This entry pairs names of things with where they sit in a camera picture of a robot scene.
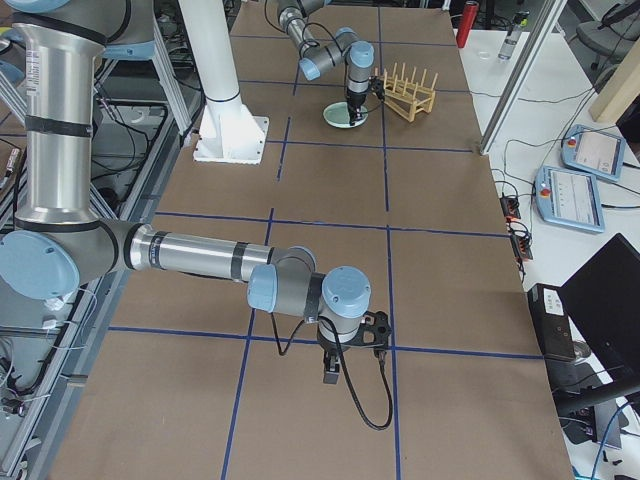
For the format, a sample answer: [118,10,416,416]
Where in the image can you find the black power strip right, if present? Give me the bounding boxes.
[510,230,533,261]

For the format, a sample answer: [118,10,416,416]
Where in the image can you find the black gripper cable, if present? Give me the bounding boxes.
[270,312,395,430]

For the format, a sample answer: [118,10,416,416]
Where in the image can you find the wooden dish rack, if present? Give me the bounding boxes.
[381,62,439,123]

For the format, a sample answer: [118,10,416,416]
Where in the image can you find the teach pendant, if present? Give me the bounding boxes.
[561,124,627,182]
[534,166,605,233]

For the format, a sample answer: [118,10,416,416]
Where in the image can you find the black power strip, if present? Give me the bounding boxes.
[510,230,533,261]
[500,195,521,221]

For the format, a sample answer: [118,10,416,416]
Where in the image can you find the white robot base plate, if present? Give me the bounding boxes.
[193,104,270,164]

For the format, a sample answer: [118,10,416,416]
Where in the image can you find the clear water bottle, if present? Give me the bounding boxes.
[497,11,530,61]

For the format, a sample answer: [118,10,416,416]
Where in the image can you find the red bottle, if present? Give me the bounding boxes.
[456,0,479,49]

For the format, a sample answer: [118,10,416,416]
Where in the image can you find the black box with label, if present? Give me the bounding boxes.
[527,283,575,362]

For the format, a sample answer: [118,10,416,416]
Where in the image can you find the upper teach pendant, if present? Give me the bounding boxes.
[561,124,627,182]

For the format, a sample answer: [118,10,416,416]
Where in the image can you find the light green round plate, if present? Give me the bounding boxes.
[323,101,369,129]

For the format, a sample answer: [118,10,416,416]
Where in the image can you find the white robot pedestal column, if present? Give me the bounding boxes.
[179,0,241,106]

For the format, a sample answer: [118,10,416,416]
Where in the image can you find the black power strip left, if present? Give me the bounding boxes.
[500,195,521,221]

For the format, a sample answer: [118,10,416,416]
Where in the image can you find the grey aluminium frame post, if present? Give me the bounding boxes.
[479,0,567,155]

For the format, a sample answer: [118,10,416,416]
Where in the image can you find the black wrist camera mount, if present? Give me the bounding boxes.
[357,311,392,350]

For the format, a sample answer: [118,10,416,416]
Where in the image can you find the black laptop monitor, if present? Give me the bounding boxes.
[559,233,639,373]

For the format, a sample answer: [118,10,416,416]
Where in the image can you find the lower teach pendant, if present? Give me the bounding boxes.
[534,166,605,233]

